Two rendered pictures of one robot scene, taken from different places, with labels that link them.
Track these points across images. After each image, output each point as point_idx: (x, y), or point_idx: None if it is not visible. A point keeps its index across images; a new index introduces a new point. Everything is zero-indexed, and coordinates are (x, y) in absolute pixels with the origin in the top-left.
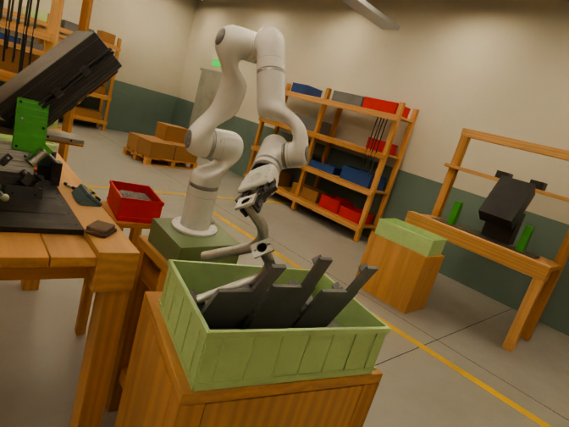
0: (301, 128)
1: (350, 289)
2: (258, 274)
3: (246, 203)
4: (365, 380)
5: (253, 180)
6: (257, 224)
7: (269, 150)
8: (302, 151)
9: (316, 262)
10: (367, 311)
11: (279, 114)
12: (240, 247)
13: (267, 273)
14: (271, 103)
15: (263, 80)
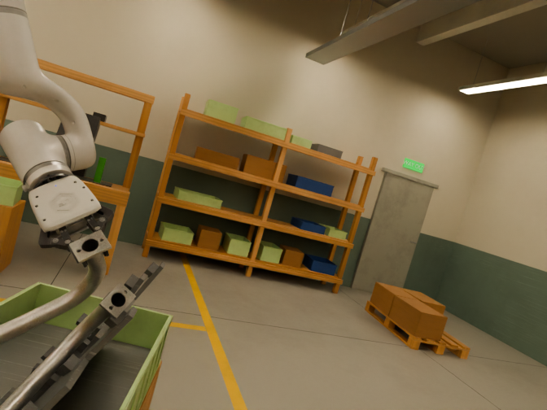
0: (85, 115)
1: (139, 295)
2: (82, 333)
3: (101, 250)
4: (155, 377)
5: (70, 208)
6: (101, 270)
7: (50, 151)
8: (94, 148)
9: (135, 285)
10: (137, 309)
11: (48, 93)
12: (52, 310)
13: (123, 327)
14: (30, 74)
15: (5, 30)
